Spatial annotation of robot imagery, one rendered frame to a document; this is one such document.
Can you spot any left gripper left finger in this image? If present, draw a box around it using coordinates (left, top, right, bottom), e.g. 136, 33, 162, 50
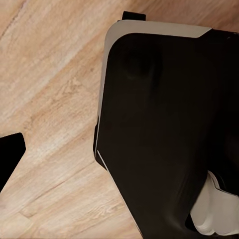
0, 132, 26, 192

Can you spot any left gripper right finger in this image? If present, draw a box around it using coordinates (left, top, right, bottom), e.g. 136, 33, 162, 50
224, 132, 239, 172

